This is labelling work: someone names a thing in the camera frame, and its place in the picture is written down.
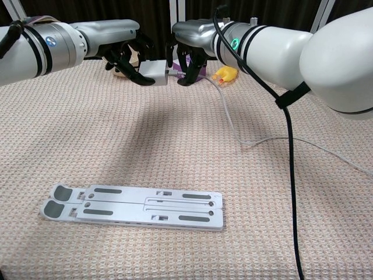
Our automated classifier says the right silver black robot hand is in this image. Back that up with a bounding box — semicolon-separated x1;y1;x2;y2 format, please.
166;19;222;87

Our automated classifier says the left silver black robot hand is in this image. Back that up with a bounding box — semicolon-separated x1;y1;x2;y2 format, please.
74;19;156;87

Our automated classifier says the white USB cable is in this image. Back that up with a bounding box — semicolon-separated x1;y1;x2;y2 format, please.
168;69;373;176

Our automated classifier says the white charger adapter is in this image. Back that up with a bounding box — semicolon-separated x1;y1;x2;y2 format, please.
139;60;171;87

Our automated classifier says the black curtain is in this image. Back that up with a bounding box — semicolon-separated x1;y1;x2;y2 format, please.
0;0;373;59

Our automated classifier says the beige bowl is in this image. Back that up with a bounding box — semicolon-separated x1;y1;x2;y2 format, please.
104;43;141;78

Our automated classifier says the purple cardboard box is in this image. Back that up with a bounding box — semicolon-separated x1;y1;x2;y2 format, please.
173;54;207;83

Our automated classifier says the yellow rubber chicken toy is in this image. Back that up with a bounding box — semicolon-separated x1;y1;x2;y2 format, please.
212;66;238;85

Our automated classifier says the beige woven tablecloth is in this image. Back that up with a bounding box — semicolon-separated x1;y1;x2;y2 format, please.
0;57;373;280

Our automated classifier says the white folding laptop stand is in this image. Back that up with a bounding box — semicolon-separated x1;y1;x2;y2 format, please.
40;184;226;233

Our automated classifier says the upright white frame post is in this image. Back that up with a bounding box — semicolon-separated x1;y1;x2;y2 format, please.
168;0;187;30

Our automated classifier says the slanted white frame post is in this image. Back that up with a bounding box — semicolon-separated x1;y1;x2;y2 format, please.
0;0;29;23
310;0;336;33

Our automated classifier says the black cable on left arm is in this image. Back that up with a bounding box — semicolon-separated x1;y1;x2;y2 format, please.
0;19;24;58

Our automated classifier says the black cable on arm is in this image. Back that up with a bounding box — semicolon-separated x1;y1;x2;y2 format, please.
212;4;306;280
0;19;24;58

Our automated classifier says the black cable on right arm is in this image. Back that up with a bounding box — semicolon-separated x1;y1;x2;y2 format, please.
212;4;306;280

